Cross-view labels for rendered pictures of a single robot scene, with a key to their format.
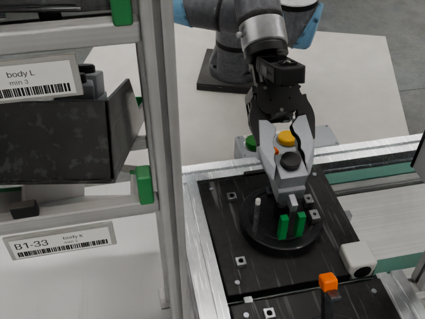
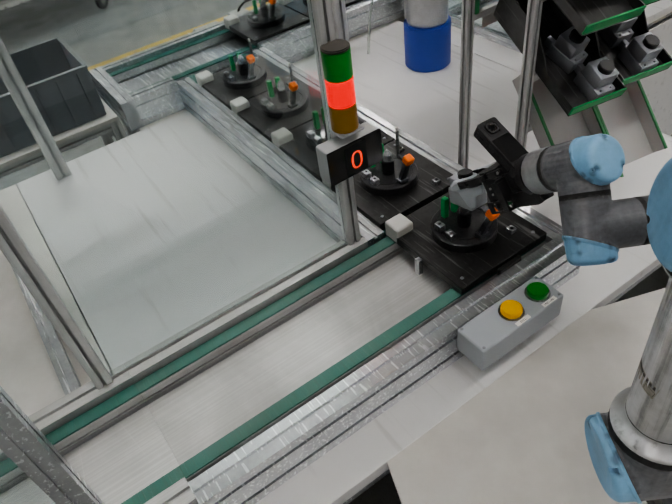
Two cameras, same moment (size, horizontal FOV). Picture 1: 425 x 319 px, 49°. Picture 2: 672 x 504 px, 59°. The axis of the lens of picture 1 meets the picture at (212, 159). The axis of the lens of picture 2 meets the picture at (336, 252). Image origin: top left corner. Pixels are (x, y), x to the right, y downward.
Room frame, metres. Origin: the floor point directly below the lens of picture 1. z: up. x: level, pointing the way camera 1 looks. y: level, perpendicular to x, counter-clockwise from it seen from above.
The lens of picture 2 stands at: (1.33, -0.65, 1.84)
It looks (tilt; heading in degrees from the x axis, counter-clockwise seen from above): 43 degrees down; 163
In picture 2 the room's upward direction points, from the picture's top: 9 degrees counter-clockwise
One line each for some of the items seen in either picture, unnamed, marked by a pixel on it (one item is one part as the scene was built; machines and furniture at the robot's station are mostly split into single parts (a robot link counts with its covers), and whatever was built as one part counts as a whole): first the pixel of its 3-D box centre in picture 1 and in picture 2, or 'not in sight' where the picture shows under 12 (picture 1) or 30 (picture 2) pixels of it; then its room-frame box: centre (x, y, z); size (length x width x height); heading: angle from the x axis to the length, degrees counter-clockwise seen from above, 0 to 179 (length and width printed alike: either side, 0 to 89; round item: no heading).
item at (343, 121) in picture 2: not in sight; (343, 115); (0.44, -0.33, 1.28); 0.05 x 0.05 x 0.05
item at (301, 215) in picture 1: (299, 224); (444, 207); (0.47, -0.14, 1.01); 0.01 x 0.01 x 0.05; 12
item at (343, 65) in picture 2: not in sight; (337, 62); (0.44, -0.33, 1.38); 0.05 x 0.05 x 0.05
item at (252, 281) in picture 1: (279, 226); (463, 233); (0.51, -0.12, 0.96); 0.24 x 0.24 x 0.02; 12
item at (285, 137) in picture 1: (287, 139); (511, 310); (0.74, -0.16, 0.96); 0.04 x 0.04 x 0.02
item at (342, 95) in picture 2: not in sight; (340, 89); (0.44, -0.33, 1.33); 0.05 x 0.05 x 0.05
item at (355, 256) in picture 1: (356, 260); (399, 228); (0.44, -0.23, 0.97); 0.05 x 0.05 x 0.04; 12
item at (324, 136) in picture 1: (285, 150); (510, 321); (0.74, -0.16, 0.93); 0.21 x 0.07 x 0.06; 102
